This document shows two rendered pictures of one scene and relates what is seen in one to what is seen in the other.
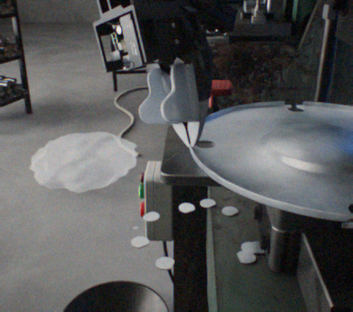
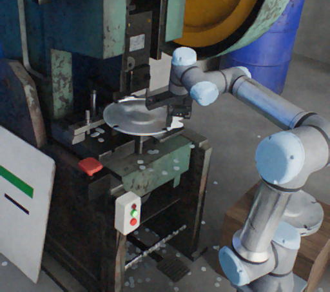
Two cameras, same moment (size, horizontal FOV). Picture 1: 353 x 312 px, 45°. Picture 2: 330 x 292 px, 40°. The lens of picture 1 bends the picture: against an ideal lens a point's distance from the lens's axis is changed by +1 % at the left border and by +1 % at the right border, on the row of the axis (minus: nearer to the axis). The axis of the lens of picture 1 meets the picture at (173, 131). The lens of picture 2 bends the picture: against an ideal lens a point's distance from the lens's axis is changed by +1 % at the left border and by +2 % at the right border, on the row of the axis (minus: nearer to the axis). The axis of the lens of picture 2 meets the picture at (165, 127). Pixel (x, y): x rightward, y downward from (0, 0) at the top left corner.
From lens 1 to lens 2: 1.91 m
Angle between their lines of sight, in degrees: 117
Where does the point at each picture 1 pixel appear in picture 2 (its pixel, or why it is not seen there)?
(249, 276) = (161, 149)
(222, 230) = (151, 159)
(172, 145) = (171, 133)
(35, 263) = not seen: outside the picture
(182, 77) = not seen: hidden behind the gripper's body
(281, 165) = (159, 116)
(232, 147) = (160, 125)
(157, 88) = (175, 120)
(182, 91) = not seen: hidden behind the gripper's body
